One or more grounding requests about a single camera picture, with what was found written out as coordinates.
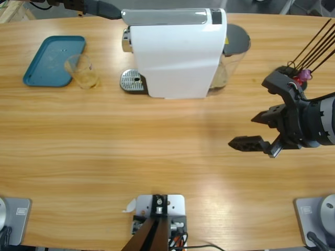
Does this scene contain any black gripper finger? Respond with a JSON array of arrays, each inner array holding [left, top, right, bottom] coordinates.
[[250, 104, 286, 129], [227, 135, 273, 155], [85, 1, 123, 20]]

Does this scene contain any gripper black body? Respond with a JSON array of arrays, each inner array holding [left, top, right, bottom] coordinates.
[[47, 0, 87, 15], [268, 100, 306, 158]]

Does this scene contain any purple coffee capsule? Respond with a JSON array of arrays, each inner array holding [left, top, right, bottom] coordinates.
[[298, 69, 312, 82]]

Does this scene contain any white capsule coffee machine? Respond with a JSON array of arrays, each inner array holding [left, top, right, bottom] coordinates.
[[119, 7, 227, 100]]

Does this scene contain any wooden crate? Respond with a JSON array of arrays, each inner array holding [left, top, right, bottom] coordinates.
[[0, 0, 36, 24]]

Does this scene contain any teal plastic tray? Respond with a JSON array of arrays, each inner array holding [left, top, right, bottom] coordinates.
[[23, 35, 87, 88]]

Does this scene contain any clear glass cup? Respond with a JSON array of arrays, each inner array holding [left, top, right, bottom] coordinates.
[[64, 53, 102, 90]]

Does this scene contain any clear water tank dark lid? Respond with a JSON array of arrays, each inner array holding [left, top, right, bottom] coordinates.
[[208, 22, 251, 96]]

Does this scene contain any white mounting block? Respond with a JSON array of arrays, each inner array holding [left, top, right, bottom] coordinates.
[[129, 193, 187, 251]]

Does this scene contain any dark chair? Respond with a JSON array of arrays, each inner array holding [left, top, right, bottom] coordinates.
[[319, 0, 335, 18]]

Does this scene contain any white tape tag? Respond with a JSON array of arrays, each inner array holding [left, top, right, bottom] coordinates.
[[121, 198, 137, 214]]

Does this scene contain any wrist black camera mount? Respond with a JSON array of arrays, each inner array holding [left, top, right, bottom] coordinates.
[[261, 70, 307, 105]]

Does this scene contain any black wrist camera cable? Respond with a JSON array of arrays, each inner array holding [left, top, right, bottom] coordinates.
[[286, 82, 335, 103]]

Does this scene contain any black wire capsule holder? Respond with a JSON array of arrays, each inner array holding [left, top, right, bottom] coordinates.
[[274, 18, 335, 91]]

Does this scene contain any arm grey base plate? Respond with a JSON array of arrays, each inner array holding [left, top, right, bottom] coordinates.
[[0, 197, 32, 246], [294, 193, 335, 248]]

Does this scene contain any white metal frame leg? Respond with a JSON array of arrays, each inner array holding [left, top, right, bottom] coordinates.
[[278, 0, 296, 15]]

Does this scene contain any thin black cable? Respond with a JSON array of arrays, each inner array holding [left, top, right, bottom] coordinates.
[[183, 244, 226, 251]]

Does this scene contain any arm base black cable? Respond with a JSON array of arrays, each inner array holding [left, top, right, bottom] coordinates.
[[0, 226, 13, 246], [306, 231, 331, 251]]

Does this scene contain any orange and black cable bundle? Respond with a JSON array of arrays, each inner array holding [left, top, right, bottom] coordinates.
[[169, 231, 189, 248]]

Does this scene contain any dark camera post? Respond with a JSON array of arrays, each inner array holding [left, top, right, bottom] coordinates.
[[121, 195, 170, 251]]

